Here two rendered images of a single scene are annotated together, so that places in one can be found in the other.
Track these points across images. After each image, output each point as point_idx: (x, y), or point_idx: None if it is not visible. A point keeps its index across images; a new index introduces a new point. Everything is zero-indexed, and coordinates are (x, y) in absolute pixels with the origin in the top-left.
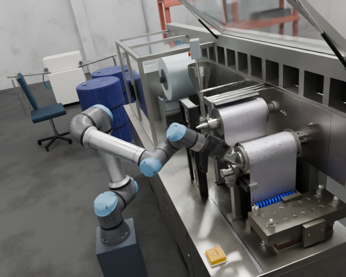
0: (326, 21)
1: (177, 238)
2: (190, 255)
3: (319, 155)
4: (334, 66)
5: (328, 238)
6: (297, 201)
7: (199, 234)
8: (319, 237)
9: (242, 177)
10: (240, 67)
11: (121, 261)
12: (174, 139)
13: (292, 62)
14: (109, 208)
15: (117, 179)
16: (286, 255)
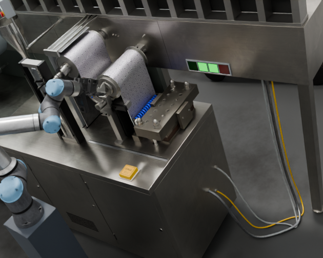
0: None
1: (67, 206)
2: (96, 203)
3: (160, 57)
4: None
5: (195, 115)
6: (162, 100)
7: (103, 169)
8: (189, 116)
9: (115, 102)
10: (48, 7)
11: (49, 233)
12: (58, 93)
13: None
14: (19, 188)
15: (6, 163)
16: (176, 141)
